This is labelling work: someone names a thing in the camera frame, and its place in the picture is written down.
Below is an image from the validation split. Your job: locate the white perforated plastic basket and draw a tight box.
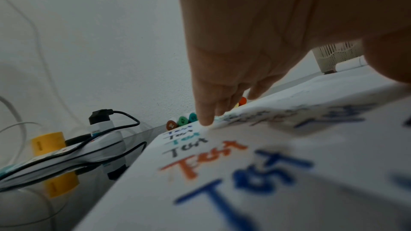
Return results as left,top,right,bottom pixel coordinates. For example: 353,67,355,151
312,39,365,75

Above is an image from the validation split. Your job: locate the white paper sheet with writing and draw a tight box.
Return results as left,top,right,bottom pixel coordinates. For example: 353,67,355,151
72,65,411,231

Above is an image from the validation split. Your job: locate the yellow plug adapter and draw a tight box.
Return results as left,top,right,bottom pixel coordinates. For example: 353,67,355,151
31,132,67,156

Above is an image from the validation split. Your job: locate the person's left hand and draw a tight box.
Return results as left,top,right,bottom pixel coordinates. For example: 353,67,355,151
174,0,411,127

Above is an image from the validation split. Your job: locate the white cable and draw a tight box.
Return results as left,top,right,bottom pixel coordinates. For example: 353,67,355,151
0,96,44,167

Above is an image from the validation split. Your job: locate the white power strip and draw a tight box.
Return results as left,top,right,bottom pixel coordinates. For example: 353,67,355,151
0,137,127,175

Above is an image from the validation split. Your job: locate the black cable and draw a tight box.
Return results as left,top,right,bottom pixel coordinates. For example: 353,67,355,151
0,110,148,182

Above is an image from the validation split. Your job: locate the white charger with black plug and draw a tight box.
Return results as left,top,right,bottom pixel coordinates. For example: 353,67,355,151
89,109,115,137

